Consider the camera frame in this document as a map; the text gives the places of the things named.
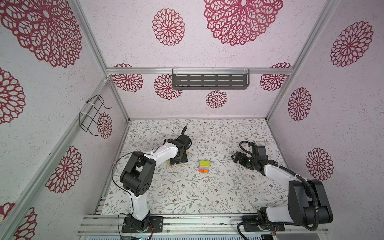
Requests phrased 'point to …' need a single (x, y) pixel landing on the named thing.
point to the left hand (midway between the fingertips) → (179, 162)
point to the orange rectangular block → (206, 170)
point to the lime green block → (205, 163)
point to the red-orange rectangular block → (201, 170)
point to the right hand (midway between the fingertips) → (237, 156)
